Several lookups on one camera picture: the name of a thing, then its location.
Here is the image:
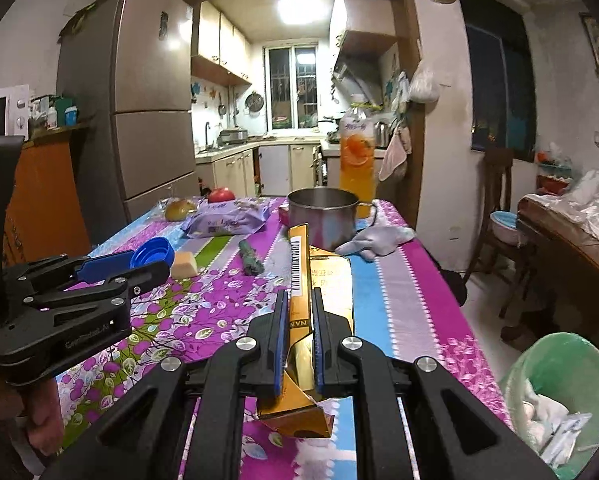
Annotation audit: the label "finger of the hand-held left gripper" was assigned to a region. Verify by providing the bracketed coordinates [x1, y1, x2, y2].
[4, 252, 136, 296]
[27, 261, 171, 311]

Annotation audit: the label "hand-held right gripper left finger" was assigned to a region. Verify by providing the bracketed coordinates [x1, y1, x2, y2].
[40, 289, 290, 480]

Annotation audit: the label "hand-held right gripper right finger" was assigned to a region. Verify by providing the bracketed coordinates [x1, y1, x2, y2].
[312, 287, 557, 480]

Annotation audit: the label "blue bottle cap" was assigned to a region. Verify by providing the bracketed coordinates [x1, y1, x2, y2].
[130, 236, 175, 268]

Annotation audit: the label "gold carton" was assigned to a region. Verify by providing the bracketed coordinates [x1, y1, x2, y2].
[257, 222, 355, 438]

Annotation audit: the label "green lined trash bin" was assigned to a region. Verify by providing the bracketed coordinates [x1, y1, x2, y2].
[497, 332, 599, 480]

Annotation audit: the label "person's left hand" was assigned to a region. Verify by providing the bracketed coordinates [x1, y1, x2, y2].
[0, 375, 65, 461]

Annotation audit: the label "pale yellow block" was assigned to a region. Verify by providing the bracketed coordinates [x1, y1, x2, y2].
[171, 251, 200, 278]

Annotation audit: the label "purple printed tablecloth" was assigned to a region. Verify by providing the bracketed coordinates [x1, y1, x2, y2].
[60, 195, 515, 480]

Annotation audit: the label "yellow fruit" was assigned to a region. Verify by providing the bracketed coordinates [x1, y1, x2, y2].
[164, 199, 198, 222]

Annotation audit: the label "orange wooden cabinet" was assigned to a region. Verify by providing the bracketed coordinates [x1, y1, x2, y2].
[2, 125, 93, 266]

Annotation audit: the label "dark green rolled cloth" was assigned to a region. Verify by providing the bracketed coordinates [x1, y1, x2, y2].
[238, 240, 265, 276]

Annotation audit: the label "purple tissue packet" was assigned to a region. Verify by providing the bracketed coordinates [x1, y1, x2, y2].
[180, 197, 275, 238]

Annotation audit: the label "grey glove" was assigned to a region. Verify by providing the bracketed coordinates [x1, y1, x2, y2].
[334, 225, 416, 262]

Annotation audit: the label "metal pot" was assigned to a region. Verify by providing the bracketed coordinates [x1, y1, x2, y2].
[287, 187, 380, 252]

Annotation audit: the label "silver refrigerator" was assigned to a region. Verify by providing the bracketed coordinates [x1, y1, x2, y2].
[57, 0, 200, 221]

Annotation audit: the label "cream kitchen base cabinets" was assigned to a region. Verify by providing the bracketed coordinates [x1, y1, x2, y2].
[194, 142, 325, 198]

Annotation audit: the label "white microwave oven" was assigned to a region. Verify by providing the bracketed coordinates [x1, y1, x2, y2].
[0, 85, 30, 143]

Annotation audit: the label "orange juice bottle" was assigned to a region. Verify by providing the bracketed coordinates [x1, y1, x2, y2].
[339, 94, 377, 218]

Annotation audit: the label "hanging pink towel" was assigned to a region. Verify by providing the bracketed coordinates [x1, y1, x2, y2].
[378, 125, 413, 181]

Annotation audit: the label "blue plastic basin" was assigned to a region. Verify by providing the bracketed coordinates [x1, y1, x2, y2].
[489, 210, 523, 247]

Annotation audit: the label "barred kitchen window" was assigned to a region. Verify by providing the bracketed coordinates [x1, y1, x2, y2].
[264, 45, 320, 136]

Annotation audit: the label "dark wooden chair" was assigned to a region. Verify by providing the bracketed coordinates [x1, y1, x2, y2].
[462, 145, 523, 318]

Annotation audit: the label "white plastic wrapper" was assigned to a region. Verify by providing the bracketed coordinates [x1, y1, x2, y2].
[539, 412, 593, 466]

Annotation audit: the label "dark wooden table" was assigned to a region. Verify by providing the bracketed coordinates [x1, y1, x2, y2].
[499, 195, 599, 361]

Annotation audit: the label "kitchen range hood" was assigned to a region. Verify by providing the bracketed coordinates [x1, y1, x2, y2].
[331, 52, 380, 96]

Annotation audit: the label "hanging white plastic bag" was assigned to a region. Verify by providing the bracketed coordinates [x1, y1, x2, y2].
[408, 60, 440, 103]

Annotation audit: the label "red plastic baskets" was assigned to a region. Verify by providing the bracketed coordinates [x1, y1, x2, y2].
[537, 152, 575, 196]

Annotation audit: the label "square ceiling light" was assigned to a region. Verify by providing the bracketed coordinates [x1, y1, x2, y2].
[277, 0, 325, 26]

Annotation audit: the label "dark room window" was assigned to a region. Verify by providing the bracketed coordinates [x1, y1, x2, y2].
[462, 0, 537, 163]

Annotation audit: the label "cream wall cabinets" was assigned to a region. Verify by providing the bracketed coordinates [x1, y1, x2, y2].
[190, 1, 253, 86]

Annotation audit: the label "brown wall cabinet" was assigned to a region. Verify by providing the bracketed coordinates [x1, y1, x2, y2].
[329, 0, 397, 56]

